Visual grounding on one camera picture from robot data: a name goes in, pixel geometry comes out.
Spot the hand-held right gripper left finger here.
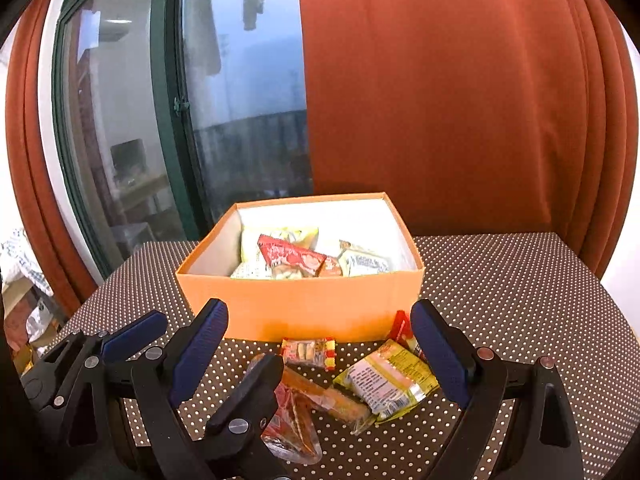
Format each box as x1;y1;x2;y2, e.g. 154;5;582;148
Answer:
57;299;229;480

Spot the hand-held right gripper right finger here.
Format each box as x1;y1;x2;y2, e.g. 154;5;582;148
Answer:
410;299;584;480

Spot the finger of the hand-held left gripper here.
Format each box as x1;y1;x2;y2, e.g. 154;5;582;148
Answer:
197;355;291;480
42;310;168;386

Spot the clear red snack packet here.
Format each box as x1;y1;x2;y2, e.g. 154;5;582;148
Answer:
260;382;323;463

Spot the small clear candy packet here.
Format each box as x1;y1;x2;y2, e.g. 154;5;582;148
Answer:
281;336;337;372

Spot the yellow white-label snack packet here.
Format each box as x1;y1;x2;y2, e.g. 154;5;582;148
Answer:
333;339;441;423

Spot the orange snack packet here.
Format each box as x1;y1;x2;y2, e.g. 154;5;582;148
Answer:
282;366;378;436

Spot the orange cardboard box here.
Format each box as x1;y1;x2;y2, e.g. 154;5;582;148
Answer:
175;191;426;343

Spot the large yellow snack packet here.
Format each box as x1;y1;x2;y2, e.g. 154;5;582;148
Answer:
241;226;320;281

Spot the white snack packet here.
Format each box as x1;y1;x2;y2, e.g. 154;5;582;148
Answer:
339;240;392;277

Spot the red cartoon snack packet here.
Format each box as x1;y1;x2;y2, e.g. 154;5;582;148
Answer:
257;235;328;278

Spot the pile of bags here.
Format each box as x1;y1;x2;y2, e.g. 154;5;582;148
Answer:
2;285;66;376

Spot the patterned white cloth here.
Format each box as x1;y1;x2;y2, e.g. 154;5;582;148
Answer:
0;227;53;297

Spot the narrow orange curtain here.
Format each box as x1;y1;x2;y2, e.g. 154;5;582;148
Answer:
5;0;98;306

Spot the balcony railing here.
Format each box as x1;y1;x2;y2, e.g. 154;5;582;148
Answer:
192;107;313;201

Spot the green framed glass window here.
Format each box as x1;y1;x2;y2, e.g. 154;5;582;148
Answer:
52;0;313;278

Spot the wide orange curtain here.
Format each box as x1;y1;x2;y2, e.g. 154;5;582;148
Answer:
297;0;640;281

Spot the hanging grey garment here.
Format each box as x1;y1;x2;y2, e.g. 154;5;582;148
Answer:
200;0;223;76

